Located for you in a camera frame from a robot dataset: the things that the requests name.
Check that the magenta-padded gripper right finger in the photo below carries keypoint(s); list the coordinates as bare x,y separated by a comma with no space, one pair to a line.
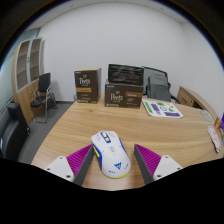
166,165

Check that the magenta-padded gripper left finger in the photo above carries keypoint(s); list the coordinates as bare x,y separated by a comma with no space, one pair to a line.
60,166

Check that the white blue yellow computer mouse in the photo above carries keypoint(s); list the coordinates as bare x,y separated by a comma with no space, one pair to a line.
111,155

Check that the white printed leaflet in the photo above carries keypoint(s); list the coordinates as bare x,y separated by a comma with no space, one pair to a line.
162,108

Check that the black leather armchair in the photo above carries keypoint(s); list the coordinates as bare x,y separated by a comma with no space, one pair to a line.
11,133

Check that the round grey desk pad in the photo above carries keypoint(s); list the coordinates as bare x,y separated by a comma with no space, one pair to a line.
206,115

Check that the orange cardboard box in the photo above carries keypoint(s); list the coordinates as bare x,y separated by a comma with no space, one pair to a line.
217,123

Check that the wooden side desk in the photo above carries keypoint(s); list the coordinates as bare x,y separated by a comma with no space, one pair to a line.
193,98

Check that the grey mesh office chair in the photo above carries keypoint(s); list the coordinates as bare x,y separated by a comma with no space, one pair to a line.
158,88

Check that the wide brown cardboard box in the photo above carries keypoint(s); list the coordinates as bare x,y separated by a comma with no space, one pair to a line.
123,96

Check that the black visitor chair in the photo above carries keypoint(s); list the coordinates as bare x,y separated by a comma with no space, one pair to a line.
43,86

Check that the tall brown cardboard box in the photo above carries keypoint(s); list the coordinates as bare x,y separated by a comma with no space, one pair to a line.
87,86

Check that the wooden shelf cabinet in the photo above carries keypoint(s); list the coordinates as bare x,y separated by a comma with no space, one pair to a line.
25,83

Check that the dark printed cardboard box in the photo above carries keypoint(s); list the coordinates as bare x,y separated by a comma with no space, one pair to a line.
125,74

